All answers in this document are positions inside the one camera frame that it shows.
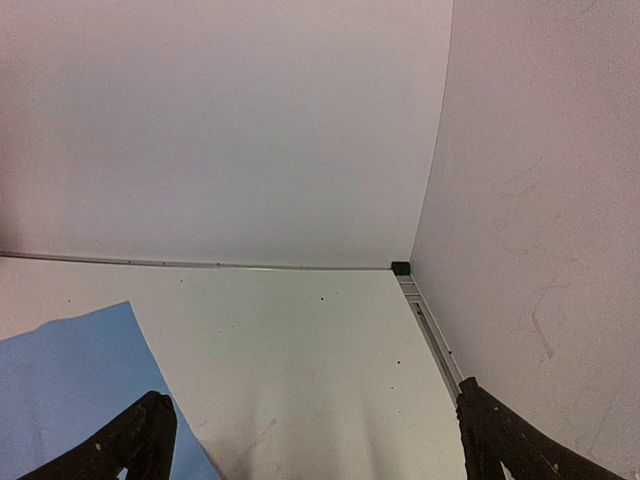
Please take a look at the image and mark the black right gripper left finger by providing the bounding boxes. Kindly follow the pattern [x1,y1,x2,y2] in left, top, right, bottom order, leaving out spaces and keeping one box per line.
[23,391,177,480]

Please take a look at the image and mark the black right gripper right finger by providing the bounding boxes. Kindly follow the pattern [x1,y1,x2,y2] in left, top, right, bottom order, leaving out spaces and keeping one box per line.
[456,377,619,480]

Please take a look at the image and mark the blue wrapping paper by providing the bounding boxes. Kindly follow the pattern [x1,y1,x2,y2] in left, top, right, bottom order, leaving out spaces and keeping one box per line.
[0,300,222,480]

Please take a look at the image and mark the black corner bracket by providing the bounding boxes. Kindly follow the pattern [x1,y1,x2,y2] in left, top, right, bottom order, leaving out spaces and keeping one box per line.
[391,261,411,276]

